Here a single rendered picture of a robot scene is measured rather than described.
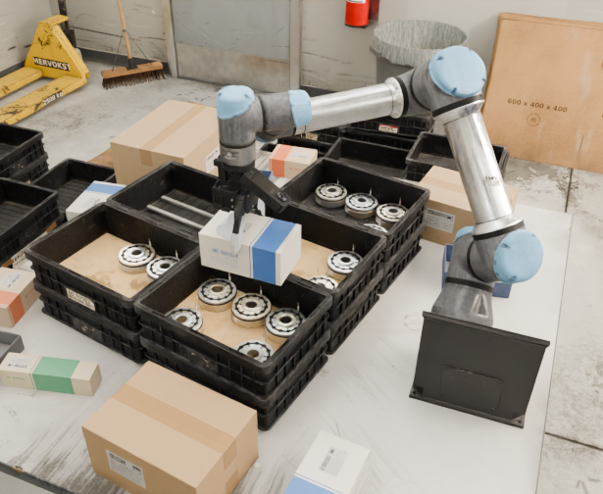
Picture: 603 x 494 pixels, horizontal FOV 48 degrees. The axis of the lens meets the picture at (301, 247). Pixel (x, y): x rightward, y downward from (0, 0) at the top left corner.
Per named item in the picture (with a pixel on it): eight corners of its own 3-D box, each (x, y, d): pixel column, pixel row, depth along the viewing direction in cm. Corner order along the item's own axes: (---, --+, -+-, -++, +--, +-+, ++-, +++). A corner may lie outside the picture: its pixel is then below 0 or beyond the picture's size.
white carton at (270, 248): (300, 256, 158) (301, 224, 153) (280, 285, 149) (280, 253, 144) (225, 237, 164) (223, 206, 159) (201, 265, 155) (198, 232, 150)
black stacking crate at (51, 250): (210, 277, 190) (207, 244, 183) (136, 338, 170) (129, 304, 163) (109, 233, 207) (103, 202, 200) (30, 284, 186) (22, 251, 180)
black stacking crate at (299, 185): (427, 222, 214) (431, 191, 207) (384, 270, 194) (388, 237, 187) (321, 186, 231) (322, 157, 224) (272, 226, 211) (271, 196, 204)
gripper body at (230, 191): (228, 194, 153) (225, 147, 146) (262, 202, 151) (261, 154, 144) (212, 211, 148) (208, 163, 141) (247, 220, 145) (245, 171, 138)
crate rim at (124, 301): (208, 250, 184) (208, 243, 183) (131, 311, 164) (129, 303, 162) (104, 206, 201) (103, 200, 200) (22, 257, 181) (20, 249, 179)
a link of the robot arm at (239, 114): (262, 95, 131) (220, 101, 129) (264, 145, 138) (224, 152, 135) (251, 80, 137) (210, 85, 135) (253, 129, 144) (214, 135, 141)
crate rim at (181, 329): (334, 302, 167) (334, 295, 166) (266, 377, 147) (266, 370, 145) (209, 250, 184) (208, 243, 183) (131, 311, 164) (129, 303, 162)
